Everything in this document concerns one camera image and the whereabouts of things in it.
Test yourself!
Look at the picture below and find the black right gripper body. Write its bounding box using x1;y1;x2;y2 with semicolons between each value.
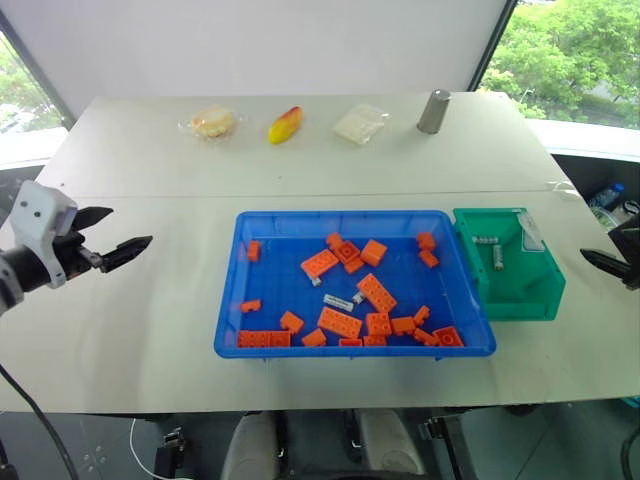
610;213;640;292

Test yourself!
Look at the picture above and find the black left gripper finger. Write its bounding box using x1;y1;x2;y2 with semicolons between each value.
101;235;154;275
69;205;116;233

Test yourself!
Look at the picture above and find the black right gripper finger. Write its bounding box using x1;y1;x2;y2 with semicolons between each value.
579;247;631;279

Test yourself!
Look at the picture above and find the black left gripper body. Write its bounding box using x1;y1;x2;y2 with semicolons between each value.
51;227;110;283

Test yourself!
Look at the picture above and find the green plastic bin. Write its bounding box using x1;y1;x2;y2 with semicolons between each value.
452;206;568;322

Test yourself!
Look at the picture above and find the clear water bottle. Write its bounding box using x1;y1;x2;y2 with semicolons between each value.
588;183;626;212

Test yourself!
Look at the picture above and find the clear label card holder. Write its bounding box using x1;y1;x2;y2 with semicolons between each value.
516;211;546;253

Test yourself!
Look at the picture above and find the wrapped bread bun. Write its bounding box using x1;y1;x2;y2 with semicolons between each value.
176;104;248;143

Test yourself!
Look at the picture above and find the blue plastic tray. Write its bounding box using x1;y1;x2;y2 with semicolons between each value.
213;209;498;361

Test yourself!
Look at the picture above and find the long orange block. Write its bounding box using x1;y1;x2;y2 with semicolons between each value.
356;273;399;313
300;248;342;280
316;306;363;342

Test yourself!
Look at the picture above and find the yellow red toy mango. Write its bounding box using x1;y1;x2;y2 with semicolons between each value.
267;105;306;146

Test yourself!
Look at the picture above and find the grey metal cylinder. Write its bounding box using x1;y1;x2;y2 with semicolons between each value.
416;88;452;135

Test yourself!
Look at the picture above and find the white backdrop board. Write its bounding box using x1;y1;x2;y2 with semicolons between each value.
2;0;507;120

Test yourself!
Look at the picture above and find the grey rounded shape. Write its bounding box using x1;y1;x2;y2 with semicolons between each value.
221;411;282;480
356;410;427;480

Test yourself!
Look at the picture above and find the white packet in plastic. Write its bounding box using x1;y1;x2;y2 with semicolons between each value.
331;103;392;147

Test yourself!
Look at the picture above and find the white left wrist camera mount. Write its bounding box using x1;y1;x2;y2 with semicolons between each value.
8;180;80;290

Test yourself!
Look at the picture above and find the dark window frame post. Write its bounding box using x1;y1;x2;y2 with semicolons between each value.
0;8;77;132
468;0;519;95

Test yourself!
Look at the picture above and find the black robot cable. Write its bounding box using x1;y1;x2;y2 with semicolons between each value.
0;362;81;480

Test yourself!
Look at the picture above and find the white cable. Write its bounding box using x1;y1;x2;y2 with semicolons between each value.
129;416;157;477

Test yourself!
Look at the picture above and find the black table bracket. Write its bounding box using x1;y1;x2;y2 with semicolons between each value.
153;426;187;477
418;413;462;442

